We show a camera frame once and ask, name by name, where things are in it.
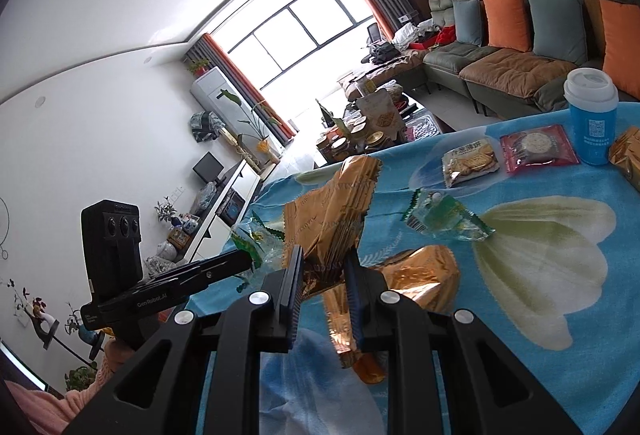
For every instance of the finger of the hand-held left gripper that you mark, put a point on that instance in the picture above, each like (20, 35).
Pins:
(210, 267)

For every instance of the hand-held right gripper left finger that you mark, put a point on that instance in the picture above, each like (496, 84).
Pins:
(295, 300)

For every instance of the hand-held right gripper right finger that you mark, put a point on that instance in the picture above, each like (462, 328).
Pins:
(352, 305)

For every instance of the clear green printed wrapper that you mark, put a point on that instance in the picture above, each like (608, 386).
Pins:
(257, 240)
(445, 215)

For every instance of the gold foil wrapper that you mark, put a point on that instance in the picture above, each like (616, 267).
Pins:
(330, 215)

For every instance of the person's left forearm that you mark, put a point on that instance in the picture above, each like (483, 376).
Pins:
(75, 407)

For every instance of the ship model in clear wrap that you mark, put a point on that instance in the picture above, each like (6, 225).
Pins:
(156, 262)

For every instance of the white ceramic jar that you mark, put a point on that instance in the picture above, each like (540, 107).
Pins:
(165, 251)

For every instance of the blue white porcelain jar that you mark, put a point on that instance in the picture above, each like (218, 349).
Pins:
(189, 223)

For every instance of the small plant in blue vase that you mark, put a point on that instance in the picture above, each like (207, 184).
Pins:
(166, 210)

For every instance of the clear wrapped bundle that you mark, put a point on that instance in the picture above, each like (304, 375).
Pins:
(204, 199)

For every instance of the white TV cabinet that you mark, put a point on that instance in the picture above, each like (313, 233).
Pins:
(235, 180)

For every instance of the blue vase with sprigs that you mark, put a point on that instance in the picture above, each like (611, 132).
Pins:
(85, 332)

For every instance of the white vase with red flowers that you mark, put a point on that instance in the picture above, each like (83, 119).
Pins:
(37, 310)

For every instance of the black monitor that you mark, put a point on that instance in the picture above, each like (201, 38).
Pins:
(207, 167)

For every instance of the black curved plant stand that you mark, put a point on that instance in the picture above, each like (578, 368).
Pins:
(50, 335)

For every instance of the yellow floor vase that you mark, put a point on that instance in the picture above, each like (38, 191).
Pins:
(262, 147)

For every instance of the green leafy floor plant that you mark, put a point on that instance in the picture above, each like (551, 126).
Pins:
(81, 379)

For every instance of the covered standing fan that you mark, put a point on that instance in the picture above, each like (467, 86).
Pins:
(205, 126)

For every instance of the tall leafy plant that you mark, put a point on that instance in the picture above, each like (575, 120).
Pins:
(252, 117)

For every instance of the cluster of glass jars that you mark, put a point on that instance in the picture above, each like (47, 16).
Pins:
(345, 142)

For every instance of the white standing air conditioner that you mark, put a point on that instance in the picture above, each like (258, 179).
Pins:
(212, 90)

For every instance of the clear cracker packet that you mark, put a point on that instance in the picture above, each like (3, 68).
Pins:
(470, 165)

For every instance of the glass top coffee table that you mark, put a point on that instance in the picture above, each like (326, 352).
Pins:
(425, 125)

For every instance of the brown paper bag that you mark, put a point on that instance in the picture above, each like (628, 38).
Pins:
(382, 112)

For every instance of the small green potted plant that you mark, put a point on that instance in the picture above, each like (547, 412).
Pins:
(198, 66)

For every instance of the blue floral blanket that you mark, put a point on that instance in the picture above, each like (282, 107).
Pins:
(550, 265)

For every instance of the red biscuit packet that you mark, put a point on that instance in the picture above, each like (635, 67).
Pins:
(540, 147)

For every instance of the large black framed window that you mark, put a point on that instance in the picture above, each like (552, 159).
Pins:
(300, 35)

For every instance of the black bag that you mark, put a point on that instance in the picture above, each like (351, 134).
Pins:
(384, 52)

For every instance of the black office chair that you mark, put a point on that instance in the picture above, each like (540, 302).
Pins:
(373, 35)

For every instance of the white cloth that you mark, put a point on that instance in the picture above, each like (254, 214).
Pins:
(406, 35)

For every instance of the red cloth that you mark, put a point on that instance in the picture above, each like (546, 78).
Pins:
(440, 37)

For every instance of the green brown sectional sofa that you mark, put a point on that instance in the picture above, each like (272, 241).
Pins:
(500, 65)

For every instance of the blue paper cup white lid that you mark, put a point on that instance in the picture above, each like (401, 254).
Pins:
(592, 125)

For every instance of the blue grey cushion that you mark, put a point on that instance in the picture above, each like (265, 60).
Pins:
(557, 27)
(467, 22)

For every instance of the gold snack packet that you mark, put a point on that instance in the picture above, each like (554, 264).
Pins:
(627, 160)

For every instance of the orange cushion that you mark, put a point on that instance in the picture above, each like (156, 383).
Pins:
(622, 45)
(507, 20)

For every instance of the wooden picture frame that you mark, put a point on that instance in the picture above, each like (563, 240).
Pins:
(178, 237)

